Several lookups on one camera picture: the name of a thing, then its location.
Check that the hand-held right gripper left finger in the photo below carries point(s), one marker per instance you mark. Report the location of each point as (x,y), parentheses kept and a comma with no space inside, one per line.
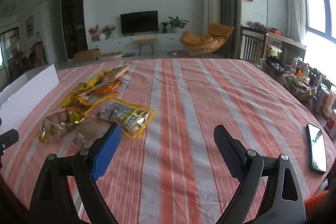
(107,150)

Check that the clear blue-edged snack packet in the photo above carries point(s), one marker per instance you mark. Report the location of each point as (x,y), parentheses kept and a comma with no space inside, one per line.
(109,87)

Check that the cardboard box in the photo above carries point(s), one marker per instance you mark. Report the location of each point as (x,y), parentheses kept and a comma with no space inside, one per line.
(88,54)

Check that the framed wall picture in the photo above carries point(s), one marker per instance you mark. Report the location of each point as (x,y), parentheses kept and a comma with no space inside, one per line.
(29,26)

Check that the wooden dining chair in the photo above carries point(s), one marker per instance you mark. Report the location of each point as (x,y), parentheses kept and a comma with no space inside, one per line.
(39,53)

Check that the white television cabinet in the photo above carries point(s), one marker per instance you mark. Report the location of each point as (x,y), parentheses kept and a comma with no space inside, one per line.
(162,40)

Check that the small potted green plant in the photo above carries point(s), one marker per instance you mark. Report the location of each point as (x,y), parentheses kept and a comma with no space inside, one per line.
(164,26)

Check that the black smartphone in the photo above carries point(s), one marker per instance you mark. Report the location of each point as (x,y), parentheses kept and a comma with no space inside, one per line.
(316,148)

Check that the green white snack packet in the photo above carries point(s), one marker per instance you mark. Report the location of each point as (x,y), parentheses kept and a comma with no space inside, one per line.
(123,69)

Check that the purple floor mat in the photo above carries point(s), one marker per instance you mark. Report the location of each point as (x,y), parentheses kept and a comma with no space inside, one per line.
(173,53)

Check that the round white vase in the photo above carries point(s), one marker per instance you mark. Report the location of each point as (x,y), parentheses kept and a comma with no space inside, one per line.
(102,36)

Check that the large woven basket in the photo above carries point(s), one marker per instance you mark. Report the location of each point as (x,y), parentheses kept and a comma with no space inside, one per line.
(300,87)

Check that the clear yellow-edged snack packet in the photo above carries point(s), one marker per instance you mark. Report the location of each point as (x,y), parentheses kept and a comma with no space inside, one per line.
(123,115)

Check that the window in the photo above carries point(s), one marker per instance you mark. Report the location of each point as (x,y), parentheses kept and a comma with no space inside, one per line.
(315,8)

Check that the large potted green plant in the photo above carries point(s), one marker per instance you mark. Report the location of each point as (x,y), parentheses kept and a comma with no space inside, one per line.
(178,23)

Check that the oval wooden tray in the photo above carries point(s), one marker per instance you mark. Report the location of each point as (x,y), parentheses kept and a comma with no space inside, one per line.
(111,55)

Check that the wooden side desk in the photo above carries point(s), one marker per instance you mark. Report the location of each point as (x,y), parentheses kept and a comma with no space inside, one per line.
(286,39)

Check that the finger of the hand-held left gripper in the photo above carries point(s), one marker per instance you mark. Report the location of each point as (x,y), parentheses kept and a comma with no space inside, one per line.
(9,137)

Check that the red flower arrangement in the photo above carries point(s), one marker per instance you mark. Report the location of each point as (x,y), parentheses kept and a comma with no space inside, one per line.
(93,31)

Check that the covered tower air conditioner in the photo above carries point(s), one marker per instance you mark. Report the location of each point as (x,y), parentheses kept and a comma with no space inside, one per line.
(211,3)

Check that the white curtain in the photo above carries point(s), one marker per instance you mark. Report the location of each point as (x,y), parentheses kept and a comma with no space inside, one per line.
(294,3)

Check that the row of bottles and boxes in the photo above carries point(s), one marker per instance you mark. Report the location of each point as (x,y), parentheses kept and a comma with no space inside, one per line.
(323,98)

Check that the leafy plant in vase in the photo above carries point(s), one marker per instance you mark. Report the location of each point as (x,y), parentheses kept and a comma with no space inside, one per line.
(109,29)

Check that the orange striped tablecloth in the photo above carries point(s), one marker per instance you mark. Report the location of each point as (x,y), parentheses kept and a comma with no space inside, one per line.
(183,108)

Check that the dark woven basket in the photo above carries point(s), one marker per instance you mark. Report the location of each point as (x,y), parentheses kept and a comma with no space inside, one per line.
(274,66)

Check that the wooden bench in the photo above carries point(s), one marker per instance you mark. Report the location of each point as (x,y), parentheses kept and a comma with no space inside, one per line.
(145,41)

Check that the brown bread packet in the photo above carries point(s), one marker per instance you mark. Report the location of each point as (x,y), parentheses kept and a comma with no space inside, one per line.
(89,129)

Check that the yellow black snack packet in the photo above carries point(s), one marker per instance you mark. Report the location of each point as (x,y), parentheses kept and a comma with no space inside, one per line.
(76,94)

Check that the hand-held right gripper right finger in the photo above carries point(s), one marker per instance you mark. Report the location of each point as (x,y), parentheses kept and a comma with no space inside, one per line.
(228,148)

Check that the orange lounge chair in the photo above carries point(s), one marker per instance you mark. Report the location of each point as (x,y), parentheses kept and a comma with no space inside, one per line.
(199,40)

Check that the dark wooden slatted chair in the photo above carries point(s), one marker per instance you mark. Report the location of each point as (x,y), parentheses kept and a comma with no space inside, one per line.
(249,43)

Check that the plain yellow snack packet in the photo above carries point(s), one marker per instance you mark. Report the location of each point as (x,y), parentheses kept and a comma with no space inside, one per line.
(98,78)

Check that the gold egg snack packet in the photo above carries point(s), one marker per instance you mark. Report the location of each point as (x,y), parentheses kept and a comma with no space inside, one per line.
(56,123)

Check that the dark display cabinet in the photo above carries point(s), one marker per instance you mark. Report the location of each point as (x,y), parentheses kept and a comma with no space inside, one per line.
(73,16)

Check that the black television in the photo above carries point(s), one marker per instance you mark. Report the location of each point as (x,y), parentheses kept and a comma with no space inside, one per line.
(139,22)

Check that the white board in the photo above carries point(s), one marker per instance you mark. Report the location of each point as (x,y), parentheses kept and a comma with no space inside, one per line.
(31,90)

